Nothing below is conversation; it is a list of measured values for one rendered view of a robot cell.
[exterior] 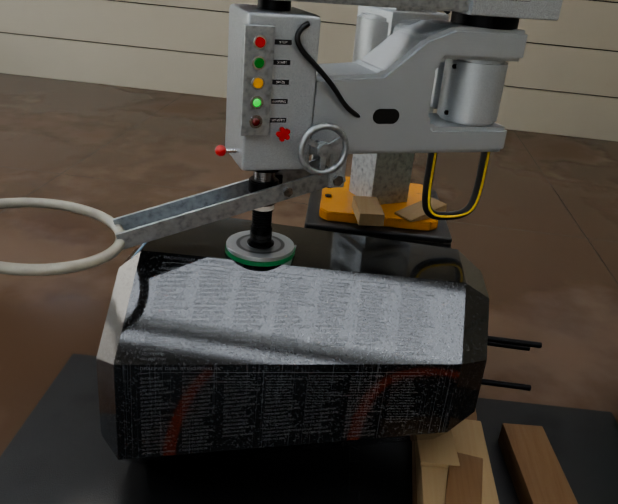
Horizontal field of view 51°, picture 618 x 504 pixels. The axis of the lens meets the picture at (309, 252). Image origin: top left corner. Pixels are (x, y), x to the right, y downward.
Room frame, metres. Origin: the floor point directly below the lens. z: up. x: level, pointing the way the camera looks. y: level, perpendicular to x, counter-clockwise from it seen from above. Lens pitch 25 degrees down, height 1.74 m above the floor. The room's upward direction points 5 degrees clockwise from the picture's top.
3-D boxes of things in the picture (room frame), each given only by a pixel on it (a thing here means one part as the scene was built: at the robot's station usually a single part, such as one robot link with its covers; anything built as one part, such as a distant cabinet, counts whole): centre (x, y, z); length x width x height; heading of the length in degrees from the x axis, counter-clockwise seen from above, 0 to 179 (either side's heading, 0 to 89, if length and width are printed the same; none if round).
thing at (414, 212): (2.55, -0.44, 0.80); 0.20 x 0.10 x 0.05; 128
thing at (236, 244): (1.86, 0.15, 0.89); 0.21 x 0.21 x 0.01
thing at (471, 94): (2.10, -0.46, 1.39); 0.19 x 0.19 x 0.20
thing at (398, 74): (1.99, -0.22, 1.35); 0.74 x 0.23 x 0.49; 111
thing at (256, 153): (1.89, 0.08, 1.36); 0.36 x 0.22 x 0.45; 111
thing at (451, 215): (2.10, -0.46, 1.10); 0.23 x 0.03 x 0.32; 111
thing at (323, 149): (1.80, 0.00, 1.24); 0.15 x 0.10 x 0.15; 111
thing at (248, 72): (1.73, 0.18, 1.41); 0.08 x 0.03 x 0.28; 111
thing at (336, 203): (2.73, -0.28, 0.76); 0.49 x 0.49 x 0.05; 88
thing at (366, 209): (2.48, -0.22, 0.81); 0.20 x 0.10 x 0.05; 6
